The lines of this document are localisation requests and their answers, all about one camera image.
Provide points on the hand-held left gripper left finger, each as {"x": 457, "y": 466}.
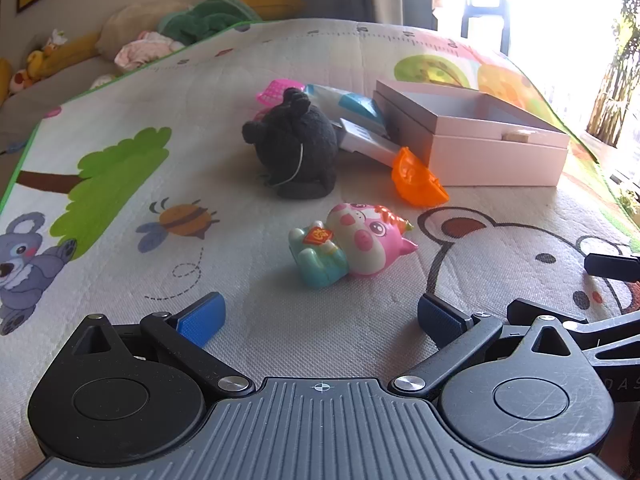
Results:
{"x": 202, "y": 320}

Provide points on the grey sofa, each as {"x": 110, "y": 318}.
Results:
{"x": 50, "y": 97}

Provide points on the beige pillow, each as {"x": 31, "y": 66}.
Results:
{"x": 130, "y": 22}

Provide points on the long yellow plush pillow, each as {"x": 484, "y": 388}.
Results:
{"x": 70, "y": 52}

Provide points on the spotted mushroom plush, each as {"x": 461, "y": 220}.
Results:
{"x": 20, "y": 80}

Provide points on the pink pig toy figure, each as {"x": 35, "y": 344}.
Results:
{"x": 360, "y": 240}

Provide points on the pink cardboard box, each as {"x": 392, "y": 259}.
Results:
{"x": 495, "y": 160}

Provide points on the black window frame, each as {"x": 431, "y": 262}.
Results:
{"x": 467, "y": 25}

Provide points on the small floral cloth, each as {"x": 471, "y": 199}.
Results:
{"x": 104, "y": 81}

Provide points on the white plush toy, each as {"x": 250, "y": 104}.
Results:
{"x": 57, "y": 40}

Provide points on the orange plastic toy mould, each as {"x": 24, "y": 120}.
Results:
{"x": 415, "y": 180}

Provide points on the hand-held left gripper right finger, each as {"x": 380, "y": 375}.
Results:
{"x": 440, "y": 320}

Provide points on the pink plastic basket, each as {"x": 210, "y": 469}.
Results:
{"x": 274, "y": 91}

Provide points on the curved yellow plush pillow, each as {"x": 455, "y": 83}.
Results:
{"x": 4, "y": 80}

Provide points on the yellow duck plush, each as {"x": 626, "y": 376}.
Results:
{"x": 34, "y": 62}

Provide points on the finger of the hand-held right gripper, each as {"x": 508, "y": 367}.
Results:
{"x": 612, "y": 264}
{"x": 545, "y": 310}

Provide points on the printed play mat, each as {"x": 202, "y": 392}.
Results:
{"x": 235, "y": 260}

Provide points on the pink baby clothes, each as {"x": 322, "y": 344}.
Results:
{"x": 140, "y": 50}

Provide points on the dried plant stems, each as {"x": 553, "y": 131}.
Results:
{"x": 612, "y": 105}

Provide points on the black plush toy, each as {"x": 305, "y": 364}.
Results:
{"x": 300, "y": 145}

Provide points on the blue tissue packet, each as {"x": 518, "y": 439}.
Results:
{"x": 350, "y": 105}

